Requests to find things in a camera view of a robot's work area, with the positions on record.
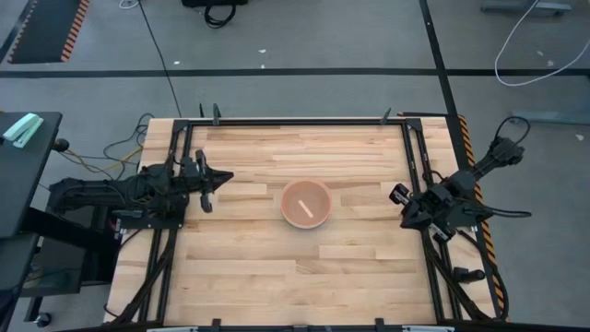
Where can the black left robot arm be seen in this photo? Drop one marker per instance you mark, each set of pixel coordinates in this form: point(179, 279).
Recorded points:
point(92, 189)

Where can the black equipment cart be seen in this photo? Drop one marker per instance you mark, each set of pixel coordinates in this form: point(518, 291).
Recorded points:
point(60, 267)

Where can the black box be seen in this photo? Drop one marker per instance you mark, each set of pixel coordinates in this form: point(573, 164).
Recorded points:
point(214, 3)

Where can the black desk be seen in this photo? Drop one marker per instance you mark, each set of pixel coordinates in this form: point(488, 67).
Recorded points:
point(23, 184)

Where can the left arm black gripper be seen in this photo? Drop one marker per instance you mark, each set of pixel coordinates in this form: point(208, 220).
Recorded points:
point(193, 177)

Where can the black round knob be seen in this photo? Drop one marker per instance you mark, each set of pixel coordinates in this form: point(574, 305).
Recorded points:
point(60, 145)

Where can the orange black hazard strip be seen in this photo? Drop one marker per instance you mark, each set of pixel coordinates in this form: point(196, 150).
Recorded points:
point(464, 138)

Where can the pink plastic bowl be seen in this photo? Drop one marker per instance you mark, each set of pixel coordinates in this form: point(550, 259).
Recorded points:
point(318, 193)

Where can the grey metal floor bar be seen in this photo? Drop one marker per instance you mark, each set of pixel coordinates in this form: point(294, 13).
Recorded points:
point(553, 117)
point(553, 7)

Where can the black caster wheel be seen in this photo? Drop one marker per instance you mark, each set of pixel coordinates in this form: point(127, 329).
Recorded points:
point(43, 320)

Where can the black aluminium table frame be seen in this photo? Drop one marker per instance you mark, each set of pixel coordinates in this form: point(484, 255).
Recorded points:
point(299, 122)

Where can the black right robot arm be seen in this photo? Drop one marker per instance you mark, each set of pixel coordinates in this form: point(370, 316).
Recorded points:
point(500, 154)

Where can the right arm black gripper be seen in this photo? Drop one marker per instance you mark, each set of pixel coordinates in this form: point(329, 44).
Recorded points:
point(438, 205)

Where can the black mat orange striped edges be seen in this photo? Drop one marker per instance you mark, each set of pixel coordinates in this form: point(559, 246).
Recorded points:
point(46, 27)

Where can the black table clamp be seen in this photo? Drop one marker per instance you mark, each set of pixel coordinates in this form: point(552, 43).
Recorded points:
point(216, 113)
point(216, 323)
point(379, 323)
point(201, 110)
point(468, 275)
point(385, 117)

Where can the mint green stapler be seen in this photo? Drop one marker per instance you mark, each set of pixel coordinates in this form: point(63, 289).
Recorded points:
point(23, 126)

